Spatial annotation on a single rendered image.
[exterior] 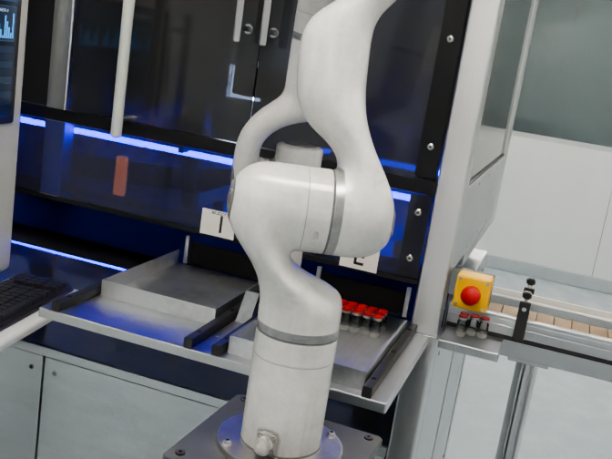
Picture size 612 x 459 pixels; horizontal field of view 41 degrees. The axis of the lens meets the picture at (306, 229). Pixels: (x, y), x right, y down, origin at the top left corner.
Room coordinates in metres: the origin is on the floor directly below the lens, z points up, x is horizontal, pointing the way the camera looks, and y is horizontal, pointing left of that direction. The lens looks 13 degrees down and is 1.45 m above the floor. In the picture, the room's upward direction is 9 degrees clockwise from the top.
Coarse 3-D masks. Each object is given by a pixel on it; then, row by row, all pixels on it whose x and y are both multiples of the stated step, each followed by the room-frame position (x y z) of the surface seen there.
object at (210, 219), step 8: (208, 216) 1.83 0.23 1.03; (216, 216) 1.83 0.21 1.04; (224, 216) 1.82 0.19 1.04; (200, 224) 1.84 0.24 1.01; (208, 224) 1.83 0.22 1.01; (216, 224) 1.83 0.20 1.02; (224, 224) 1.82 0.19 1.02; (200, 232) 1.84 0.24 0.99; (208, 232) 1.83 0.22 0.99; (216, 232) 1.83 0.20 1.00; (224, 232) 1.82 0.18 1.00; (232, 232) 1.81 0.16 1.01
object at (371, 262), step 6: (378, 252) 1.72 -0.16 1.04; (342, 258) 1.74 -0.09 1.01; (348, 258) 1.73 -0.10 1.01; (360, 258) 1.73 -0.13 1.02; (366, 258) 1.72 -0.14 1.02; (372, 258) 1.72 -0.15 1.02; (378, 258) 1.72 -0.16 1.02; (342, 264) 1.74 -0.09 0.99; (348, 264) 1.73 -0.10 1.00; (354, 264) 1.73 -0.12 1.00; (366, 264) 1.72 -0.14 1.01; (372, 264) 1.72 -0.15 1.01; (366, 270) 1.72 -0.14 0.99; (372, 270) 1.72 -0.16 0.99
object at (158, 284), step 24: (144, 264) 1.78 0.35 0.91; (168, 264) 1.89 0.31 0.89; (120, 288) 1.60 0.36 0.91; (144, 288) 1.70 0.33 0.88; (168, 288) 1.73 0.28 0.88; (192, 288) 1.75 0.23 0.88; (216, 288) 1.78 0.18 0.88; (240, 288) 1.81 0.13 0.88; (168, 312) 1.57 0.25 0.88; (192, 312) 1.55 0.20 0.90; (216, 312) 1.55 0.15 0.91
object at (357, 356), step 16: (256, 320) 1.52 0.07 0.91; (240, 336) 1.45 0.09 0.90; (352, 336) 1.60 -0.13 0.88; (368, 336) 1.61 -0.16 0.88; (384, 336) 1.63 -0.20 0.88; (240, 352) 1.40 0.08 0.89; (336, 352) 1.49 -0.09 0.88; (352, 352) 1.50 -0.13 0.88; (368, 352) 1.52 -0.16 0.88; (384, 352) 1.47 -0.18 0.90; (336, 368) 1.35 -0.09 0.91; (352, 368) 1.34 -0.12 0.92; (368, 368) 1.35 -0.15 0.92; (352, 384) 1.34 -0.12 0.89
